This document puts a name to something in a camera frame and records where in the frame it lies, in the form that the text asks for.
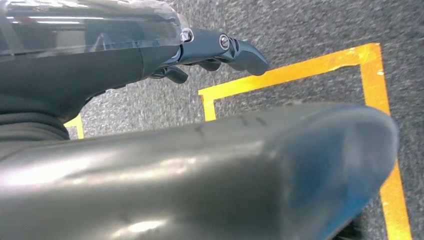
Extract yellow floor tape square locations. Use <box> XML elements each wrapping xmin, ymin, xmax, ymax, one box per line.
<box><xmin>198</xmin><ymin>42</ymin><xmax>414</xmax><ymax>240</ymax></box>

